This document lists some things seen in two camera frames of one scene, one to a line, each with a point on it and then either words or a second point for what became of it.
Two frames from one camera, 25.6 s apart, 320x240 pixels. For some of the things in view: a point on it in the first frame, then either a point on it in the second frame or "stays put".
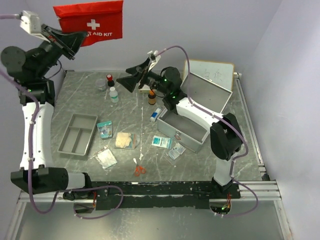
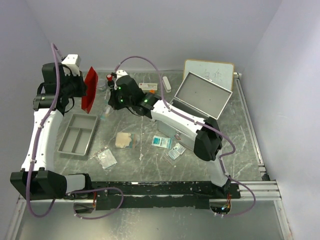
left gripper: (68, 43) → (82, 89)
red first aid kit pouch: (102, 21) → (91, 81)
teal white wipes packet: (162, 142) stays put
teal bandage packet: (105, 129) → (105, 112)
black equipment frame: (125, 195) stays put
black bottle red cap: (110, 83) stays put
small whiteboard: (221, 74) stays put
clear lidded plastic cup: (101, 84) stays put
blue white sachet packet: (176, 151) stays put
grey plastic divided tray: (77, 138) stays put
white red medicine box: (145, 89) → (148, 86)
